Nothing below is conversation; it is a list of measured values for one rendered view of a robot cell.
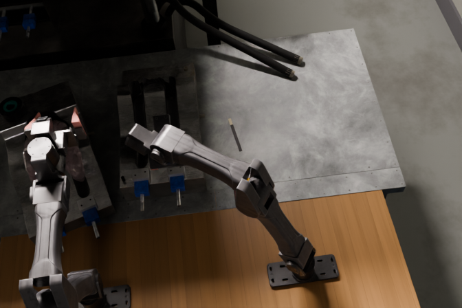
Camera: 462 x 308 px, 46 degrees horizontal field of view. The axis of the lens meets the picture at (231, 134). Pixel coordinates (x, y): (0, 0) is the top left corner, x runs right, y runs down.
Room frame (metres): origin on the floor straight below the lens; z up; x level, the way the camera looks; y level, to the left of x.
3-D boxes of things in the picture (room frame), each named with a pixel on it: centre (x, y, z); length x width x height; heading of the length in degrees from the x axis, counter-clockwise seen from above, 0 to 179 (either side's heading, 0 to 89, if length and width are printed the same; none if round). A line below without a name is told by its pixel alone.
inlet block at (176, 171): (0.80, 0.18, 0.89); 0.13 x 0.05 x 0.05; 2
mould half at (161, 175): (1.07, 0.23, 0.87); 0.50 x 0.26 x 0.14; 1
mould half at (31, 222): (0.98, 0.59, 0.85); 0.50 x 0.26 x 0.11; 19
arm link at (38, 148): (0.68, 0.45, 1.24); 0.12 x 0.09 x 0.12; 3
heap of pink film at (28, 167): (0.98, 0.58, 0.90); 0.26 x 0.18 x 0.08; 19
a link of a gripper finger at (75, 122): (0.85, 0.42, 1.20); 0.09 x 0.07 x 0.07; 3
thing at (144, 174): (0.80, 0.29, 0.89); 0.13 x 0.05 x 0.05; 1
